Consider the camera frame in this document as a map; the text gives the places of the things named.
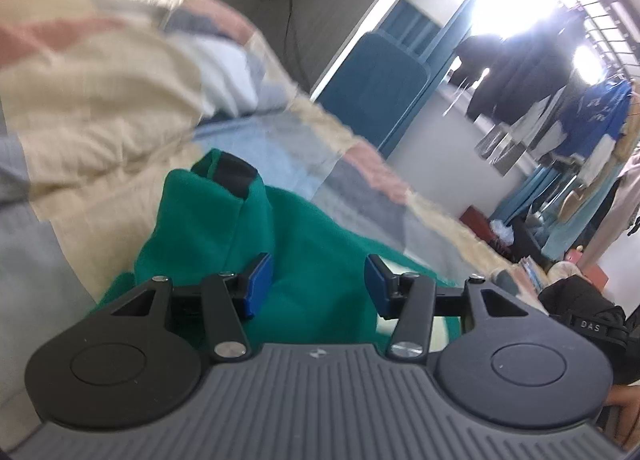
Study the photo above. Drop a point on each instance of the blue hanging jacket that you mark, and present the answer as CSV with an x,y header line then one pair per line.
x,y
600,115

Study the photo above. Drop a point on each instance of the person's right forearm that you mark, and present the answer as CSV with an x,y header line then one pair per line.
x,y
625,410

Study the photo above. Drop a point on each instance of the dark red box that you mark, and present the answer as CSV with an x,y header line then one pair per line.
x,y
475,220

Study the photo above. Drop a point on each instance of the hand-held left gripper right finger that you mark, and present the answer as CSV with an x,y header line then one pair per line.
x,y
377,287

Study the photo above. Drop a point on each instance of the white grey hanging garment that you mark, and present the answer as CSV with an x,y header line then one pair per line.
x,y
540,130

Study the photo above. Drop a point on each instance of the patchwork quilt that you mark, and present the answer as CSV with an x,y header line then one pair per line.
x,y
100,105

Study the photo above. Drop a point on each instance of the green hoodie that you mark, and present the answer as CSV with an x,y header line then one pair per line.
x,y
310,260

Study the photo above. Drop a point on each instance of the pink box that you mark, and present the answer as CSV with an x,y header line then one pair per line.
x,y
587,265

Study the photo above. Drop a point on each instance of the black hanging garment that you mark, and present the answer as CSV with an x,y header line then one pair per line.
x,y
525,70

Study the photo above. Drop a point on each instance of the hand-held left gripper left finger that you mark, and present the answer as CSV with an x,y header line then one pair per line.
x,y
260,285

